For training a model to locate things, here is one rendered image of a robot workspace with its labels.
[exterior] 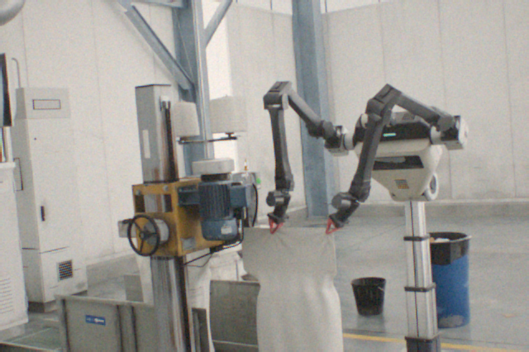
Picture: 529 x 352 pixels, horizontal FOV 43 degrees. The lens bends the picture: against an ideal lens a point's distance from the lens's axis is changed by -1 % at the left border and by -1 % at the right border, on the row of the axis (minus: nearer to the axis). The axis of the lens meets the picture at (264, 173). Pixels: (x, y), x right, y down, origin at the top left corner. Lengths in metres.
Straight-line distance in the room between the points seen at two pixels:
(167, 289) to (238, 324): 0.87
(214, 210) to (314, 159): 9.07
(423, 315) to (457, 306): 1.69
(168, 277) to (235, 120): 0.73
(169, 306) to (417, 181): 1.29
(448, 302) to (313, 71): 7.31
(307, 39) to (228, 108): 9.06
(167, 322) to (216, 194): 0.61
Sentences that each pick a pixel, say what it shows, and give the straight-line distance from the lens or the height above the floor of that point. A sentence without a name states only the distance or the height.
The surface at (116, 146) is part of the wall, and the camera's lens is 8.24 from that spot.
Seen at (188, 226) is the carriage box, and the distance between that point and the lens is 2.90.
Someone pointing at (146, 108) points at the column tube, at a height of 1.66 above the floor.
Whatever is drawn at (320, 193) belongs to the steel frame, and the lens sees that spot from 11.81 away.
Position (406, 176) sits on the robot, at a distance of 3.26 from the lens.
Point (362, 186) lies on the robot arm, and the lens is 2.80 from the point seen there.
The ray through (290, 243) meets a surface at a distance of 3.04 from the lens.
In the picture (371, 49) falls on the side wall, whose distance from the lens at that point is 11.60.
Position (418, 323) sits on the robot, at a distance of 3.50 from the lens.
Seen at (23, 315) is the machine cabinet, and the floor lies 0.24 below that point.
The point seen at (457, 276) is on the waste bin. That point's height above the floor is 0.38.
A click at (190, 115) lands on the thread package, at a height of 1.62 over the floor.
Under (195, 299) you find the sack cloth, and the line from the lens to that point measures 3.38.
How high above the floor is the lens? 1.49
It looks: 3 degrees down
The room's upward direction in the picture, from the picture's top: 5 degrees counter-clockwise
